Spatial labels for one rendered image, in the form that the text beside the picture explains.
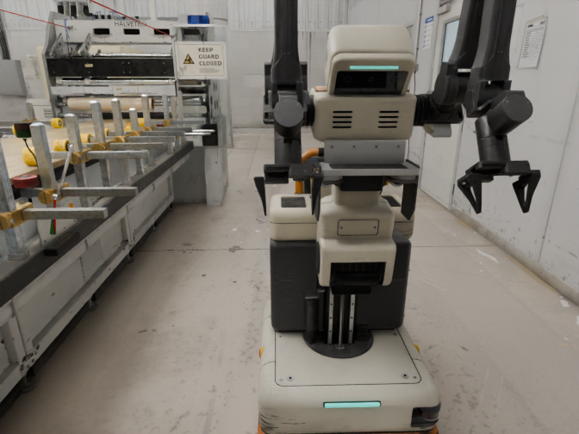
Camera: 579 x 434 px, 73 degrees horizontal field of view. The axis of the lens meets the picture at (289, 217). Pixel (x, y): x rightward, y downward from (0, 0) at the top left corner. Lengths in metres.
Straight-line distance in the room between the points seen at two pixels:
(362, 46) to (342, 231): 0.50
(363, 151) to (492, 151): 0.34
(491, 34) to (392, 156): 0.37
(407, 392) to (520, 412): 0.63
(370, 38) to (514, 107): 0.40
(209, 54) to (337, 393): 3.29
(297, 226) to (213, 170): 2.79
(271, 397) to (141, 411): 0.64
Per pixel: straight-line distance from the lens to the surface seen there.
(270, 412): 1.43
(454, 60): 1.06
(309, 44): 10.40
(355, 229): 1.18
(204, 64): 4.03
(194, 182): 4.34
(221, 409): 1.78
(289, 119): 0.76
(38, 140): 1.68
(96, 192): 1.69
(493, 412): 1.93
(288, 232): 1.43
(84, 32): 4.68
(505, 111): 0.85
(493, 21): 0.95
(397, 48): 1.07
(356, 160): 1.09
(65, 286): 2.34
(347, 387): 1.45
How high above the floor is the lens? 1.25
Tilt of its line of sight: 19 degrees down
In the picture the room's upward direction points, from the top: straight up
